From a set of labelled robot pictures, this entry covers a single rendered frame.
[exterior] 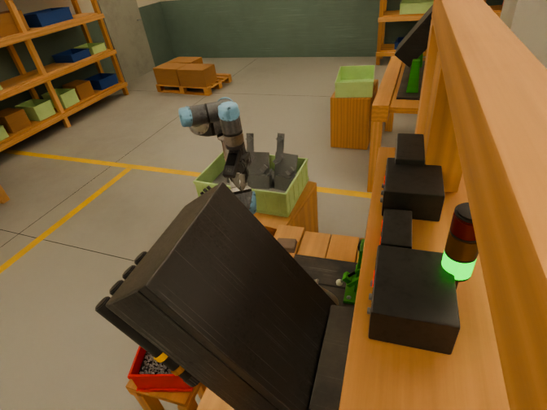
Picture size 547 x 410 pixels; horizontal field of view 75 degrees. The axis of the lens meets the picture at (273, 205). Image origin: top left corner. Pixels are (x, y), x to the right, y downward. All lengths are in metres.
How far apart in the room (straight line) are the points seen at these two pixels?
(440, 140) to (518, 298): 0.70
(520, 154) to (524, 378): 0.17
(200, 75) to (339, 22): 3.10
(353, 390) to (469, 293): 0.29
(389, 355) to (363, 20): 7.66
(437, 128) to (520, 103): 0.49
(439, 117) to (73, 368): 2.59
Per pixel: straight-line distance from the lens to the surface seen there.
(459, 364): 0.68
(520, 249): 0.28
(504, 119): 0.42
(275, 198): 2.05
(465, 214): 0.62
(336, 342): 1.02
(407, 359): 0.66
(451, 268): 0.68
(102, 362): 2.80
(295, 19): 8.40
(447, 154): 0.96
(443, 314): 0.63
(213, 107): 1.42
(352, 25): 8.13
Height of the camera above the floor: 2.10
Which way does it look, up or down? 36 degrees down
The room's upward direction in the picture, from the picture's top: 7 degrees counter-clockwise
